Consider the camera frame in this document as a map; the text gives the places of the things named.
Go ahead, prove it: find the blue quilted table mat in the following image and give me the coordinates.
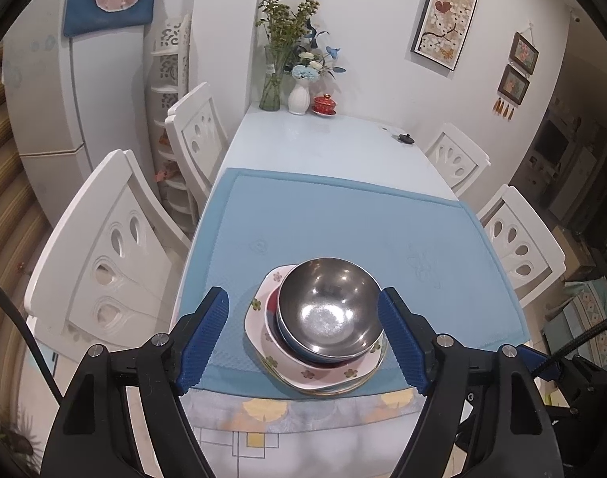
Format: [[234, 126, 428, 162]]
[[186, 167, 528, 400]]

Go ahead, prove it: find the brown striped curtain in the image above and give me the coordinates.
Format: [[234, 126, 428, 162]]
[[0, 67, 55, 459]]

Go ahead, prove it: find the white carved corner shelf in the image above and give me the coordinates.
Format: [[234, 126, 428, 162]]
[[147, 14, 197, 240]]

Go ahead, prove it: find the green dried flower bunch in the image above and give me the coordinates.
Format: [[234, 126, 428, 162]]
[[255, 0, 320, 68]]

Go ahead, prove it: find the white carved dining chair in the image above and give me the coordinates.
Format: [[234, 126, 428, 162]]
[[23, 148, 194, 359], [477, 184, 567, 310], [423, 123, 492, 198], [164, 82, 231, 215]]

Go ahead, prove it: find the potted plant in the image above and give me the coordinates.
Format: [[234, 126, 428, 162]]
[[0, 398, 40, 474]]

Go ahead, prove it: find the cardboard box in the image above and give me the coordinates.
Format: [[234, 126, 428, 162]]
[[552, 224, 595, 280]]

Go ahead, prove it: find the round gold rimmed plate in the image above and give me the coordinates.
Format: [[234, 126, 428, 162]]
[[256, 339, 390, 399]]

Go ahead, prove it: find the white floral plate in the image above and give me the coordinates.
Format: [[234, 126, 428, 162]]
[[243, 263, 389, 392]]

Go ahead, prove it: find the white ceramic vase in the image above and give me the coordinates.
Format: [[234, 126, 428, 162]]
[[288, 77, 311, 115]]

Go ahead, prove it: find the black cable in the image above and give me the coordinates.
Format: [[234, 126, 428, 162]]
[[0, 271, 64, 406], [545, 311, 607, 366]]

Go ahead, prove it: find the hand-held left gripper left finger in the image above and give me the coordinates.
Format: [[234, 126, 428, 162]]
[[41, 286, 231, 478]]

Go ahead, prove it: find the steel bowl blue exterior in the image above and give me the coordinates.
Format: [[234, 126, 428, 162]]
[[277, 257, 384, 364]]

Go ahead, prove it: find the small framed flower picture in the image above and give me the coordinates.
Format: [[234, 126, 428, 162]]
[[497, 64, 530, 105], [510, 31, 540, 75]]

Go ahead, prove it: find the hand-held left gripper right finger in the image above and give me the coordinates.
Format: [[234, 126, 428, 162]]
[[376, 286, 566, 478]]

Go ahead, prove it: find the large butterfly wall picture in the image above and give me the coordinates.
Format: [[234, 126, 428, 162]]
[[410, 0, 484, 71]]

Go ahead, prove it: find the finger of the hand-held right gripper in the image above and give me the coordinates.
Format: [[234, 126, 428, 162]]
[[455, 391, 484, 459], [520, 343, 564, 384]]

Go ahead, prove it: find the patterned storage box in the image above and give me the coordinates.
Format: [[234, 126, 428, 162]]
[[542, 279, 607, 359]]

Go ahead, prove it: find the white refrigerator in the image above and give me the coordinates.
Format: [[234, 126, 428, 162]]
[[2, 0, 152, 232]]

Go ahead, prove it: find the glass vase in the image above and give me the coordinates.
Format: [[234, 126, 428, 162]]
[[258, 45, 287, 112]]

